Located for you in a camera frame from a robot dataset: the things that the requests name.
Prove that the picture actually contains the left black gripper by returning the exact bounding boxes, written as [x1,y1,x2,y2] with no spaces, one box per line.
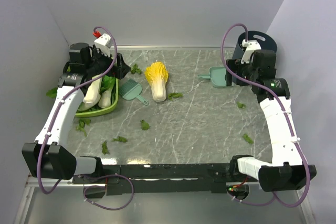
[86,45,131,79]

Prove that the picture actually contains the teal dustpan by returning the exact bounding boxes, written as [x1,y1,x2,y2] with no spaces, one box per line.
[197,67,226,88]

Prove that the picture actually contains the teal hand brush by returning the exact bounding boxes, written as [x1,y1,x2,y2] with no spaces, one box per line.
[118,79,149,105]

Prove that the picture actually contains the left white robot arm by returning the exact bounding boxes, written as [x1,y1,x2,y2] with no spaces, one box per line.
[22,42,131,183]

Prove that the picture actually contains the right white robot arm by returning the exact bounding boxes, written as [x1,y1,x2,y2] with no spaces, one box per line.
[225,49,317,192]

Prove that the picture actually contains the green scrap near cabbage top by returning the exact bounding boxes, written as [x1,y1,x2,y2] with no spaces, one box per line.
[131,63,142,74]

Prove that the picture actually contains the bok choy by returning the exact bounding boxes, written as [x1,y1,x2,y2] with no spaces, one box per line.
[98,76,115,109]

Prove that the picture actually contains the yellow napa cabbage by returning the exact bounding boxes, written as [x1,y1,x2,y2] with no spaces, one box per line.
[144,62,169,102]

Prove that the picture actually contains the white green napa cabbage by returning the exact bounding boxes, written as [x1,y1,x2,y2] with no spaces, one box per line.
[83,77,102,105]

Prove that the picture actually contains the dark grey waste bin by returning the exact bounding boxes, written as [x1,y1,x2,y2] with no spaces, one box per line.
[232,30,278,59]

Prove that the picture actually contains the green scrap right upper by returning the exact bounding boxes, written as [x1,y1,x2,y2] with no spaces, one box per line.
[237,102,246,109]

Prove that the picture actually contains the green scrap right of cabbage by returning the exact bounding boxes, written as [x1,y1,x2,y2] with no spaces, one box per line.
[167,92,183,101]

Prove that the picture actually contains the green scrap table centre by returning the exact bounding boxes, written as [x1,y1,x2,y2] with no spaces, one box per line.
[140,120,150,131]

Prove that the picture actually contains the green plastic basket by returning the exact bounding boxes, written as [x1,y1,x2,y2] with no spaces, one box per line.
[75,79,119,118]

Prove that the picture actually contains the green scrap below basket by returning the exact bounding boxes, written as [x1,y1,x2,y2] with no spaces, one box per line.
[76,118,91,137]

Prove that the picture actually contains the green scrap front centre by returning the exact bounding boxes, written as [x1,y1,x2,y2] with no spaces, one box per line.
[112,136,128,143]

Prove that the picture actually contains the green lettuce leaf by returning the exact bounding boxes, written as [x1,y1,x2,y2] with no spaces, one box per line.
[46,87,58,99]

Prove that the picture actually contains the green scrap right lower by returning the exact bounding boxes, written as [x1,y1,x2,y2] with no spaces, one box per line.
[243,133,254,144]

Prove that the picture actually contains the green scrap front left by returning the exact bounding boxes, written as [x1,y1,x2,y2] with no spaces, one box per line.
[101,141,110,155]

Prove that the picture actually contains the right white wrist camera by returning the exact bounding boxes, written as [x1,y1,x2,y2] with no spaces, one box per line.
[241,39,261,64]

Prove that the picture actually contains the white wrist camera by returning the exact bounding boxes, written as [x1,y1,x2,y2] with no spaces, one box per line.
[241,39,261,64]
[93,31,111,57]

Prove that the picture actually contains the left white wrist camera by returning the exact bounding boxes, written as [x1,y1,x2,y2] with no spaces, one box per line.
[93,31,111,57]

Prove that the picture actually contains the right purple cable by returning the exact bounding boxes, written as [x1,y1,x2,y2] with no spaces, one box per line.
[220,23,310,208]

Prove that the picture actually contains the purple cable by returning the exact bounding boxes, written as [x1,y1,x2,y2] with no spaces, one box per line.
[37,26,135,211]
[220,23,310,208]

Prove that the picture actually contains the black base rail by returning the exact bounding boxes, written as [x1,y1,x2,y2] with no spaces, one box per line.
[72,163,246,196]

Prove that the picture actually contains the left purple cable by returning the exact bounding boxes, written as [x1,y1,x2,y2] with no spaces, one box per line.
[37,26,135,211]

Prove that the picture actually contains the aluminium frame rail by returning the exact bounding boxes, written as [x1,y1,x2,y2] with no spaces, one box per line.
[13,173,74,224]

